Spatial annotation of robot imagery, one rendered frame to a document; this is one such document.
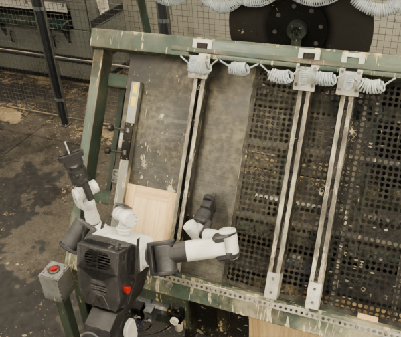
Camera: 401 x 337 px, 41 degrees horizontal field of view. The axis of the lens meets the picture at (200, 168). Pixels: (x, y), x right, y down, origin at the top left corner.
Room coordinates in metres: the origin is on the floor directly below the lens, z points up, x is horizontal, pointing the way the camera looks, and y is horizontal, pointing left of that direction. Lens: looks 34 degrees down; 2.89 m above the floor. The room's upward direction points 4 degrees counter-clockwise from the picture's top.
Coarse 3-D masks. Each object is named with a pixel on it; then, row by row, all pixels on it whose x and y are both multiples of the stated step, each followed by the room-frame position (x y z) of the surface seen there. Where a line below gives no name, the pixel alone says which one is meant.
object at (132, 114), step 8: (136, 96) 2.58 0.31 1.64; (136, 104) 2.55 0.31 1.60; (128, 112) 2.55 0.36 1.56; (136, 112) 2.54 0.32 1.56; (128, 120) 2.52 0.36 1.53; (136, 120) 2.53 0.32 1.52; (136, 128) 2.52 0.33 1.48; (128, 160) 2.40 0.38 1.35; (120, 168) 2.40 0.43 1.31; (128, 168) 2.39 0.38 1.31; (120, 176) 2.37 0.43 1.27; (128, 176) 2.38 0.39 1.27; (120, 184) 2.35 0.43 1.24; (120, 192) 2.33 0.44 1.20; (120, 200) 2.30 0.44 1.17; (112, 216) 2.27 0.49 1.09; (112, 224) 2.25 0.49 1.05
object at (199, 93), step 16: (208, 48) 2.50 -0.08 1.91; (192, 64) 2.37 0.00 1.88; (208, 80) 2.50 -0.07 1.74; (192, 96) 2.44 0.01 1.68; (192, 112) 2.39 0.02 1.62; (192, 128) 2.37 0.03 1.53; (192, 144) 2.30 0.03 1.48; (192, 160) 2.26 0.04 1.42; (192, 176) 2.24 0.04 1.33; (192, 192) 2.23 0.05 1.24; (176, 208) 2.15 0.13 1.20; (176, 224) 2.12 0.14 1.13; (176, 240) 2.09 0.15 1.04
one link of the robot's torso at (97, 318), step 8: (96, 312) 1.60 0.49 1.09; (104, 312) 1.60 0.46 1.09; (112, 312) 1.59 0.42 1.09; (120, 312) 1.60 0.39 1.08; (128, 312) 1.70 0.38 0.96; (88, 320) 1.58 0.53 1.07; (96, 320) 1.57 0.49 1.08; (104, 320) 1.56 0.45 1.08; (112, 320) 1.56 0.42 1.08; (120, 320) 1.59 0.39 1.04; (88, 328) 1.54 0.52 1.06; (96, 328) 1.53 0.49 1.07; (104, 328) 1.53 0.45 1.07; (112, 328) 1.53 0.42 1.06; (80, 336) 1.51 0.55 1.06; (88, 336) 1.49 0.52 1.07; (96, 336) 1.48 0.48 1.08; (104, 336) 1.50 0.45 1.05; (112, 336) 1.52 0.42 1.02
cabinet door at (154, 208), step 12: (132, 192) 2.32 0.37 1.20; (144, 192) 2.30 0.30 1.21; (156, 192) 2.28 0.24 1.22; (168, 192) 2.26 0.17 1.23; (132, 204) 2.29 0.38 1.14; (144, 204) 2.27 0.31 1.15; (156, 204) 2.25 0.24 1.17; (168, 204) 2.22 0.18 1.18; (144, 216) 2.23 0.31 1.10; (156, 216) 2.21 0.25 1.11; (168, 216) 2.19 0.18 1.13; (132, 228) 2.22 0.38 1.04; (144, 228) 2.20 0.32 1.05; (156, 228) 2.18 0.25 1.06; (168, 228) 2.15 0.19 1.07; (156, 240) 2.14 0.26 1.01
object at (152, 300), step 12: (144, 288) 1.99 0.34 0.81; (144, 300) 1.97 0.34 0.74; (156, 300) 1.97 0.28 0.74; (168, 300) 1.94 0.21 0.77; (180, 300) 1.91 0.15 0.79; (132, 312) 1.93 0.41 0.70; (144, 312) 1.88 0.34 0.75; (156, 312) 1.92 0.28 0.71; (168, 312) 1.91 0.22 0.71; (180, 312) 1.87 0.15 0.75; (180, 324) 1.86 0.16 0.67
